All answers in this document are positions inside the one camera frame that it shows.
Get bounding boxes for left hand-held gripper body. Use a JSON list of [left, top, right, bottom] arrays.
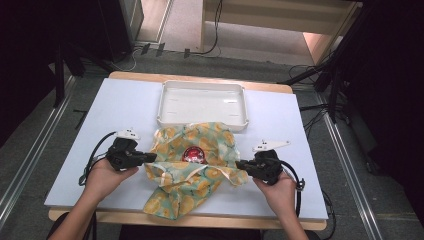
[[106, 128, 145, 172]]

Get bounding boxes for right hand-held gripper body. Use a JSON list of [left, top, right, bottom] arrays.
[[248, 139, 291, 186]]

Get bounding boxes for red round can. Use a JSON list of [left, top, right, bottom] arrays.
[[181, 145, 208, 165]]

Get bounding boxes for lemon print cloth bag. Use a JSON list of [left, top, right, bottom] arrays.
[[143, 121, 249, 221]]

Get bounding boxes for white plastic tray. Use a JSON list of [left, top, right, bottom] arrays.
[[156, 79, 250, 133]]

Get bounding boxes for person's right hand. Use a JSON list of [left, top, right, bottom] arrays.
[[252, 171, 298, 214]]

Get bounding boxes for person's left hand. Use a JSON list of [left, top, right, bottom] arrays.
[[84, 156, 140, 201]]

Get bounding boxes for wooden table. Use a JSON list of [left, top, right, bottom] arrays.
[[44, 70, 329, 232]]

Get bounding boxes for black metal stand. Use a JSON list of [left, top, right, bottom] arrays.
[[53, 39, 68, 108]]

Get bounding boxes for black tripod stand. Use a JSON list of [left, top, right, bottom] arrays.
[[278, 19, 358, 123]]

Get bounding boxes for dark cabinet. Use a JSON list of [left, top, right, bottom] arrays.
[[96, 0, 145, 63]]

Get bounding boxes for light wooden desk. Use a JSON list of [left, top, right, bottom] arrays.
[[199, 0, 364, 66]]

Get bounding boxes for right hand-held gripper black cable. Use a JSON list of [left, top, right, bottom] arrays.
[[279, 159, 306, 218]]

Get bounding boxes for black floor cables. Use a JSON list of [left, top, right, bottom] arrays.
[[288, 64, 338, 141]]

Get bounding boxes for aluminium floor rail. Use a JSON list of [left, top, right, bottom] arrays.
[[316, 93, 384, 240], [0, 75, 77, 229]]

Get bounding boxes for white floor cable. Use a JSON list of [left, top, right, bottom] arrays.
[[111, 48, 138, 73]]

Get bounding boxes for black hanging cable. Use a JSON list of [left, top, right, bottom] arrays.
[[186, 0, 224, 56]]

